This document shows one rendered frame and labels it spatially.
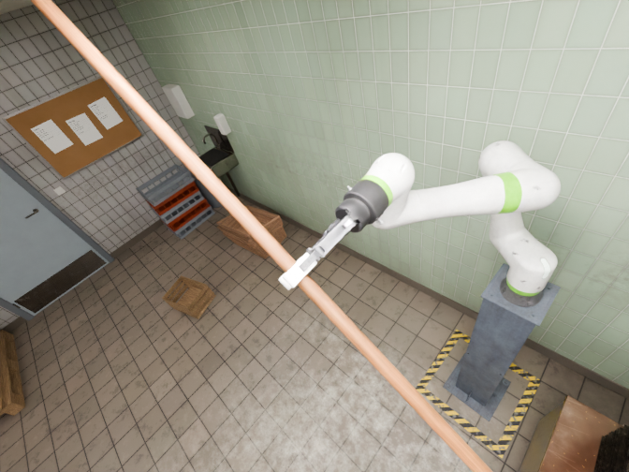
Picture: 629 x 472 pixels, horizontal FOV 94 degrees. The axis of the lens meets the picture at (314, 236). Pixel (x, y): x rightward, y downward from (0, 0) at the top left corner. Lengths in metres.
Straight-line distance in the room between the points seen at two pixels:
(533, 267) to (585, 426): 0.96
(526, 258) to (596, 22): 0.79
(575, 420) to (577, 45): 1.60
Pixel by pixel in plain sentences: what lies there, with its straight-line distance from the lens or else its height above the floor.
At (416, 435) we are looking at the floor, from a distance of 2.45.
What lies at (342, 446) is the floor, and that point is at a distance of 2.47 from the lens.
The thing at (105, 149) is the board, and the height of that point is 1.26.
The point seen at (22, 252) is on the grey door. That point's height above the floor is 0.73.
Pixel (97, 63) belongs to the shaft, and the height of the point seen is 2.35.
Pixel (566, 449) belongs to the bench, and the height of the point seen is 0.58.
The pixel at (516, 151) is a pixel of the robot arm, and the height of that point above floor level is 1.84.
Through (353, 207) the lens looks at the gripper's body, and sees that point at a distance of 0.63.
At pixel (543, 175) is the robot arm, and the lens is 1.01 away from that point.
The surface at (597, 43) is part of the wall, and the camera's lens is 1.48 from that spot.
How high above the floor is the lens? 2.41
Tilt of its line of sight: 44 degrees down
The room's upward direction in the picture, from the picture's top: 19 degrees counter-clockwise
